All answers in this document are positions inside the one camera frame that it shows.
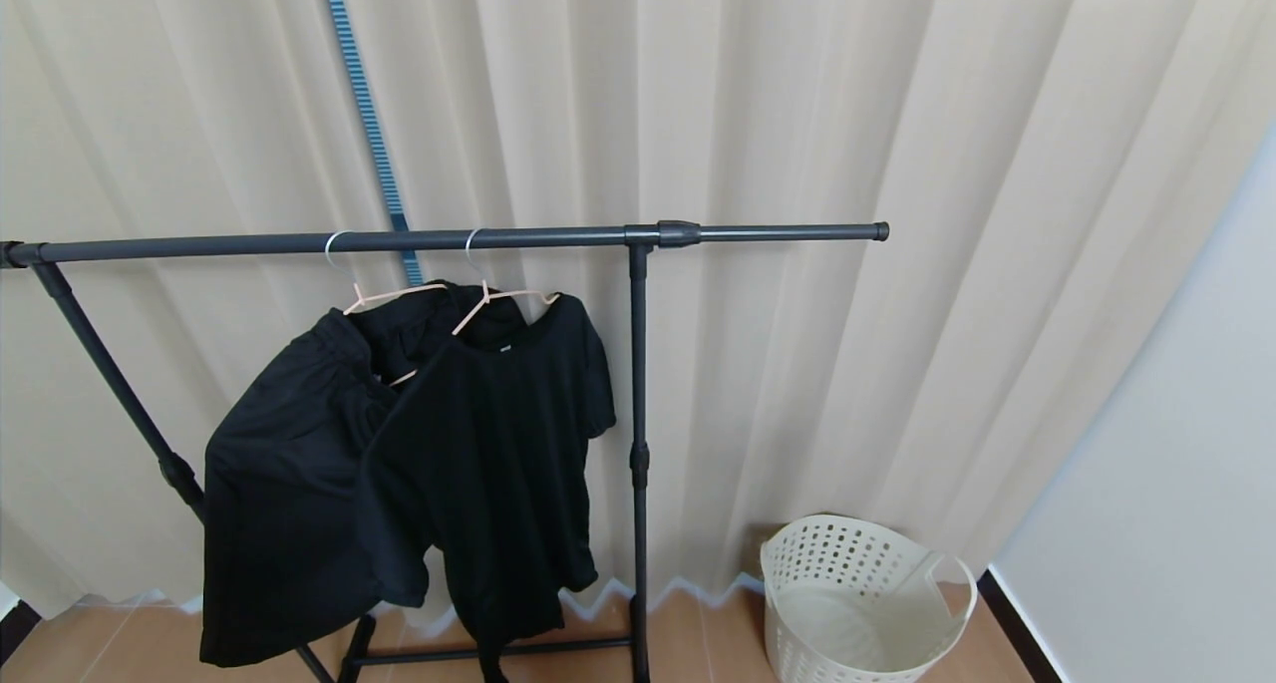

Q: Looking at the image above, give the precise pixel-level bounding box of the white laundry basket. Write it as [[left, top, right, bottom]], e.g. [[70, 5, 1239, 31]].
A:
[[760, 513, 980, 683]]

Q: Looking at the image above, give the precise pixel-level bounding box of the black smooth garment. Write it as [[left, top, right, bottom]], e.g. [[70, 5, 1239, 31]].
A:
[[359, 292, 617, 683]]

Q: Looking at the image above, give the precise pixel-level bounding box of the black knit garment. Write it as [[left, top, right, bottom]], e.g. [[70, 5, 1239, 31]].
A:
[[199, 280, 470, 668]]

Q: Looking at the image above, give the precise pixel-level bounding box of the black clothes rack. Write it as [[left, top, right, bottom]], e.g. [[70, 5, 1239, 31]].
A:
[[0, 220, 891, 683]]

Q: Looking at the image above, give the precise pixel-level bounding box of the pink clothes hanger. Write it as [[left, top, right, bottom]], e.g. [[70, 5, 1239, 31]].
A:
[[451, 228, 561, 337], [325, 230, 452, 389]]

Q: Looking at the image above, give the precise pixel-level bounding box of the beige curtain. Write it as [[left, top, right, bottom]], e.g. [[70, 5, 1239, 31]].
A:
[[0, 0, 425, 619], [329, 0, 1276, 614]]

